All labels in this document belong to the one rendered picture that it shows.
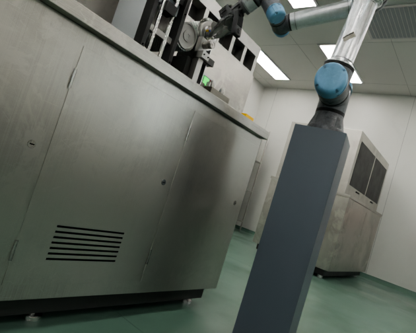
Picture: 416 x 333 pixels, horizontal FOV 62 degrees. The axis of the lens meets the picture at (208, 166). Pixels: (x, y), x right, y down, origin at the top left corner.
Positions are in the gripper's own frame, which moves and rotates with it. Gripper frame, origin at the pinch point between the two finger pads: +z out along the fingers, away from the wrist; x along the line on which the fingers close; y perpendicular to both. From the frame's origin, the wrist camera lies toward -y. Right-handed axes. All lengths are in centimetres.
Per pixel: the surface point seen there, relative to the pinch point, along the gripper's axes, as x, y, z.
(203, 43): 4.8, -4.8, 3.6
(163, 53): 28.3, -20.9, 10.7
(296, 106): -450, 216, 65
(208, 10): -27, 50, 7
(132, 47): 56, -43, 3
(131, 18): 34.8, 0.7, 17.6
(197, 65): 4.0, -12.6, 9.8
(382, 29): -259, 128, -90
